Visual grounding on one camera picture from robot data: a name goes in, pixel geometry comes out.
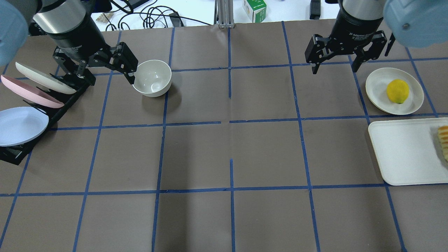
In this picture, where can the cream plate in rack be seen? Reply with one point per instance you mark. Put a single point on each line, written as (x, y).
(44, 79)

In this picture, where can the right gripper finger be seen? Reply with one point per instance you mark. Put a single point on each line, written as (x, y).
(321, 49)
(378, 42)

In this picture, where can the aluminium frame post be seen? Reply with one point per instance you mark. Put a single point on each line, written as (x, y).
(224, 14)

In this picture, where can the light blue plate in rack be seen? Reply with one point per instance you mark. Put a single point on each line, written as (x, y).
(19, 125)

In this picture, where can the pink plate in rack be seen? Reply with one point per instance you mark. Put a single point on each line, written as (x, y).
(31, 93)

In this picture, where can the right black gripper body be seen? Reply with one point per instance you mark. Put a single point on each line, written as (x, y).
(356, 28)

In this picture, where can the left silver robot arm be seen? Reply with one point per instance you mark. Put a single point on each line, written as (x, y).
(52, 16)

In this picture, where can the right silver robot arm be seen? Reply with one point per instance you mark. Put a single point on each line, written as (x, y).
(412, 23)

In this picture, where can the white rectangular tray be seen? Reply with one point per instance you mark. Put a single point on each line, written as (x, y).
(408, 151)

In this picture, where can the white ceramic bowl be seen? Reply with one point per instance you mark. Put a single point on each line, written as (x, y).
(153, 78)

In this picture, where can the black power adapter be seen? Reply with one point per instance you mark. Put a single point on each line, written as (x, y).
(314, 9)

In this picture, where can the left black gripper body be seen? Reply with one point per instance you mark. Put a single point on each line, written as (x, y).
(77, 41)

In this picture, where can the green white carton box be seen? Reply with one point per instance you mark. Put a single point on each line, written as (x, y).
(256, 10)

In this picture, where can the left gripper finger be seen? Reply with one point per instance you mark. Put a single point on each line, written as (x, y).
(119, 58)
(76, 73)

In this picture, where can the sliced yellow fruit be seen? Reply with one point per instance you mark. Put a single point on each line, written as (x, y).
(443, 140)

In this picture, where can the cream round plate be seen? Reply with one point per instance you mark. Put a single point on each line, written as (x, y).
(376, 85)

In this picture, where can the black plate rack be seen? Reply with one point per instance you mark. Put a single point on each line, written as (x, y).
(15, 154)

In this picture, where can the yellow lemon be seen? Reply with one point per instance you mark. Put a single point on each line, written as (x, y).
(398, 91)

